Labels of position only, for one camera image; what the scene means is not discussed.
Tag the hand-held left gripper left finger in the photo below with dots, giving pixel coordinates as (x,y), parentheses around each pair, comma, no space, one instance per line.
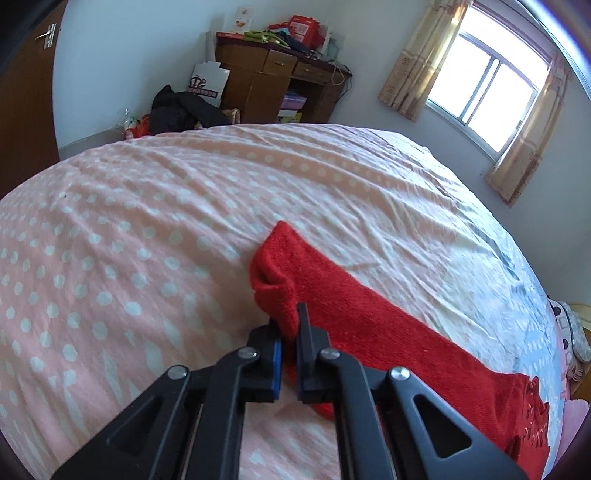
(277,364)

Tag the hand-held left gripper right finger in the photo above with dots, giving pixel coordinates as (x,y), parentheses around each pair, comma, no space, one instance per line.
(304,341)

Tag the red knitted sweater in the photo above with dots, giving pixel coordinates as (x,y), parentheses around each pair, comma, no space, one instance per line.
(369,314)

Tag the polka dot bedsheet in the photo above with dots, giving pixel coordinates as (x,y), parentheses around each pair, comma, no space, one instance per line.
(138,207)

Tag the stack of coloured boxes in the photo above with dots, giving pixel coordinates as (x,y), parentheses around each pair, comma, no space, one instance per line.
(293,104)

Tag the black jacket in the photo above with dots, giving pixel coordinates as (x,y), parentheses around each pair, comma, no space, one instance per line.
(180,113)

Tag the red cloth bundle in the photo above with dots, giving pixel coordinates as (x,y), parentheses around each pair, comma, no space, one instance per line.
(141,127)

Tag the grey patterned pillow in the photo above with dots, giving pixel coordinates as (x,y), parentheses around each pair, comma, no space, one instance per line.
(575,330)

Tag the wooden desk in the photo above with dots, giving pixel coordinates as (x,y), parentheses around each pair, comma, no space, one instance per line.
(251,74)

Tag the white crown print paper bag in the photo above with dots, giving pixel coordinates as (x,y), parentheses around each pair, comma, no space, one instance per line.
(207,85)

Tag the pink pillow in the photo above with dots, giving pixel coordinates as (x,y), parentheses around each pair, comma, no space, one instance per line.
(579,378)

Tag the clear plastic bottle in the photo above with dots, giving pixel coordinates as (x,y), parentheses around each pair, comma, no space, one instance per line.
(123,120)

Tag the beige patterned curtain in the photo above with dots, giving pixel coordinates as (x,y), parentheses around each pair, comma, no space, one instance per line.
(531,143)
(415,64)

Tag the green cloth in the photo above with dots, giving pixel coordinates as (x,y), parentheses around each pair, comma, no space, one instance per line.
(261,36)

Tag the brown wooden door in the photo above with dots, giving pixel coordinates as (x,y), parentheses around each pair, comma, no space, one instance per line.
(23,101)

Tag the window with metal frame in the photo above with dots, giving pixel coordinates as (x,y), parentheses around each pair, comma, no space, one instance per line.
(485,78)

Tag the wall poster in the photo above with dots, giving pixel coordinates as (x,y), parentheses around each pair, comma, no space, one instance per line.
(244,17)

